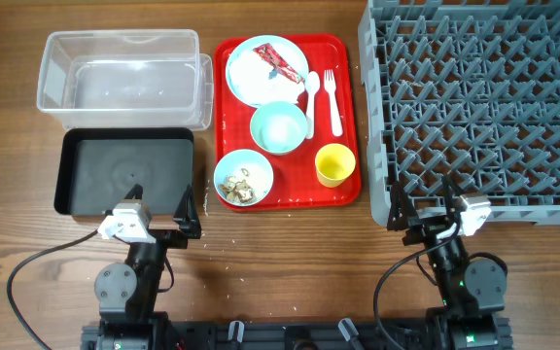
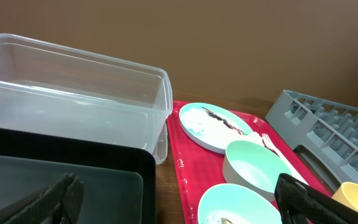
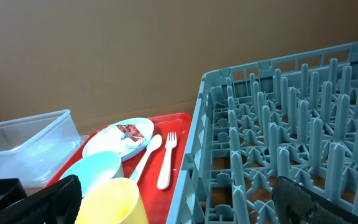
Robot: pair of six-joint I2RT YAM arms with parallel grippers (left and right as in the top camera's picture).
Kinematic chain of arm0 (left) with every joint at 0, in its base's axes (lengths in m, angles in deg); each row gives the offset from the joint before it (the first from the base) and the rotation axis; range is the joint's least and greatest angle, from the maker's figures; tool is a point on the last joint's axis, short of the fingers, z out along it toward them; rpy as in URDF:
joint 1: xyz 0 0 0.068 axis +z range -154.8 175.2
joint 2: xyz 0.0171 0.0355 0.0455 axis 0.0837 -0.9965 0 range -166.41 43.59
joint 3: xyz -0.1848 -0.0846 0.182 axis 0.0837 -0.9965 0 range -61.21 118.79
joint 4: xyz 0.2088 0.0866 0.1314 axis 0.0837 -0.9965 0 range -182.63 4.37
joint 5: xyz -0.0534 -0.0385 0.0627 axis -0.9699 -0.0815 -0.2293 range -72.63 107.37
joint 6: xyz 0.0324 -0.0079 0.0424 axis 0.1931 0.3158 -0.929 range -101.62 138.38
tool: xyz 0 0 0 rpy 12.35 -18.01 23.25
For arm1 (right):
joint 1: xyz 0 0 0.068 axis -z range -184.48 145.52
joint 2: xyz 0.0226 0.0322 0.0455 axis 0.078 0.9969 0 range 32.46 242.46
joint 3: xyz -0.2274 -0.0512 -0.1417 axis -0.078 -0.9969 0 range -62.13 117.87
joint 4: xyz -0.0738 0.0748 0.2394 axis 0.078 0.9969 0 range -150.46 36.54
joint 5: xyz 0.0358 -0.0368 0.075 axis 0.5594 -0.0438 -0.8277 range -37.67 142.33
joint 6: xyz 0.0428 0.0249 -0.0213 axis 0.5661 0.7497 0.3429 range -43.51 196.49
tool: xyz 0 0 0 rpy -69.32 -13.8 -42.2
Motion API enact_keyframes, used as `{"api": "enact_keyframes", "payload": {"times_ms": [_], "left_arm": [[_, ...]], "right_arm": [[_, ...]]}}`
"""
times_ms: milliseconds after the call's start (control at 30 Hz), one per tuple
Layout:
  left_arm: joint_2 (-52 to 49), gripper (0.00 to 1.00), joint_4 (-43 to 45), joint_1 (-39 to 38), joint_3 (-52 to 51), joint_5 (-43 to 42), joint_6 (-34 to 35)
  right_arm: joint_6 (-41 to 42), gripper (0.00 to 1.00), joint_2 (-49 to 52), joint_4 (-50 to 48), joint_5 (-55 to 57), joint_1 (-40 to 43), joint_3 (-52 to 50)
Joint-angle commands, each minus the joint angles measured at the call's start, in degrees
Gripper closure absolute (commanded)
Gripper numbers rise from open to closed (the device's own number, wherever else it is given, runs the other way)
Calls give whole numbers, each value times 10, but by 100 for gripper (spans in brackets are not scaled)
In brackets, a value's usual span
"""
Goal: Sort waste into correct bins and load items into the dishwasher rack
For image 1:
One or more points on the red snack wrapper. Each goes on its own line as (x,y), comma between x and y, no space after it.
(279,65)

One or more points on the light blue plate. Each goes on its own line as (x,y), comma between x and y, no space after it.
(287,49)

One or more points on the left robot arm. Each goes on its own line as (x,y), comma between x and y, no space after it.
(127,292)

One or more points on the light blue small bowl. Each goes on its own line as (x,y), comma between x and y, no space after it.
(261,173)

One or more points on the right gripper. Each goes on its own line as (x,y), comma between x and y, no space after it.
(425,227)

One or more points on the black plastic tray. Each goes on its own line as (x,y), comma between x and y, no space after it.
(99,166)

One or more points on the yellow plastic cup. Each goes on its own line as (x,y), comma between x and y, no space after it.
(334,163)

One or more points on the clear plastic bin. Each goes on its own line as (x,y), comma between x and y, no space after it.
(126,78)

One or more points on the pink plastic fork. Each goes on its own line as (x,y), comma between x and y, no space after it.
(330,88)

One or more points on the grey dishwasher rack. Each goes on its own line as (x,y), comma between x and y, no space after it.
(468,90)

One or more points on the mint green bowl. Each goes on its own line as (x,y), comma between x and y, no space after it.
(278,127)

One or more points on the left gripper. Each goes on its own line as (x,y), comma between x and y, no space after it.
(185,217)

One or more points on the white plastic spoon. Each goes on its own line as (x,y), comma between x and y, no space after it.
(312,85)

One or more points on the rice and nut leftovers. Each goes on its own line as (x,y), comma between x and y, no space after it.
(236,188)

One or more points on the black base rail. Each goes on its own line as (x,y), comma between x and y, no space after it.
(290,335)

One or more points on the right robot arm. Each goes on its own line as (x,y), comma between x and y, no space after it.
(472,287)

